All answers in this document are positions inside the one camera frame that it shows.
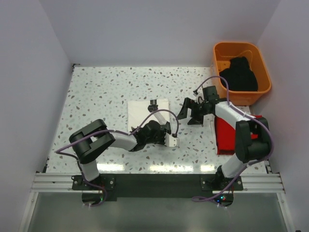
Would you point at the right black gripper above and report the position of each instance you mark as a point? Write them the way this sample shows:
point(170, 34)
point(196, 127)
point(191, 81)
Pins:
point(195, 120)

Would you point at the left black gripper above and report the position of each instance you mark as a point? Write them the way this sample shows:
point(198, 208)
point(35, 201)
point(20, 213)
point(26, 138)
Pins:
point(163, 131)

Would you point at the white t shirt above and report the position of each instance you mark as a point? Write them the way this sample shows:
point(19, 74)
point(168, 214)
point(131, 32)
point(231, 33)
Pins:
point(138, 111)

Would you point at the black garment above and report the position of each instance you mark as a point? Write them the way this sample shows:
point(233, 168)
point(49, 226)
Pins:
point(239, 76)

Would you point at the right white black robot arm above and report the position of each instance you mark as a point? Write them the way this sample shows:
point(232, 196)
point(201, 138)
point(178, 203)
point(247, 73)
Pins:
point(233, 167)

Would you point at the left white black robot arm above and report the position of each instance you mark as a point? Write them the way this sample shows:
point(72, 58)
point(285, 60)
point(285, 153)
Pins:
point(92, 140)

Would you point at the folded red t shirt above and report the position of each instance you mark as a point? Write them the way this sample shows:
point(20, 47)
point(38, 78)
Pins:
point(224, 135)

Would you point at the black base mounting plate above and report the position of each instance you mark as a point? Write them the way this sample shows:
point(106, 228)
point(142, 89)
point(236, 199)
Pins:
point(197, 187)

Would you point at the orange plastic bin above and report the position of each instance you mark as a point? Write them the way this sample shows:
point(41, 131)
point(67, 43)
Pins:
point(223, 52)

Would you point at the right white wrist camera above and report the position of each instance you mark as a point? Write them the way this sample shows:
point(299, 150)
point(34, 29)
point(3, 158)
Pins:
point(199, 98)

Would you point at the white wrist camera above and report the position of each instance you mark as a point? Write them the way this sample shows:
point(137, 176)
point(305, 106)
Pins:
point(199, 98)
point(171, 141)

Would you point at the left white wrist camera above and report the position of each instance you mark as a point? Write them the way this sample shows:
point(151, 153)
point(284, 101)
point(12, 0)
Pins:
point(171, 141)

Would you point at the aluminium extrusion rail frame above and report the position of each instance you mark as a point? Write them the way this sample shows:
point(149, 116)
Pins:
point(258, 178)

